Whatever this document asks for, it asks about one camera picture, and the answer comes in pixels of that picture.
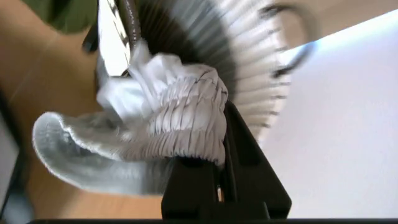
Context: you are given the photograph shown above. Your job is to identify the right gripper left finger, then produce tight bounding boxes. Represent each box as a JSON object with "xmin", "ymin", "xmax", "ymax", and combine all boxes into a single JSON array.
[{"xmin": 160, "ymin": 156, "xmax": 219, "ymax": 219}]

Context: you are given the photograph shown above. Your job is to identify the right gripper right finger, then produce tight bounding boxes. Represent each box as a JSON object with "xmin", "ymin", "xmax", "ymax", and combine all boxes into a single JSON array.
[{"xmin": 216, "ymin": 100, "xmax": 292, "ymax": 219}]

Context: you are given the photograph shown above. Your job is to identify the pale grey shorts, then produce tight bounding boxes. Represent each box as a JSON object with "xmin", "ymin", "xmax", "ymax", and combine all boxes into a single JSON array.
[{"xmin": 32, "ymin": 0, "xmax": 229, "ymax": 197}]

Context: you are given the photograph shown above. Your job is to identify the white laundry basket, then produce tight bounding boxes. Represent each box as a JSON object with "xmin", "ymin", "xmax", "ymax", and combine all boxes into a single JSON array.
[{"xmin": 136, "ymin": 0, "xmax": 317, "ymax": 141}]

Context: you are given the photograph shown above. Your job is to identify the green garment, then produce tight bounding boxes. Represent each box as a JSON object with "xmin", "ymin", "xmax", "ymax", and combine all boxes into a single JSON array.
[{"xmin": 20, "ymin": 0, "xmax": 99, "ymax": 34}]

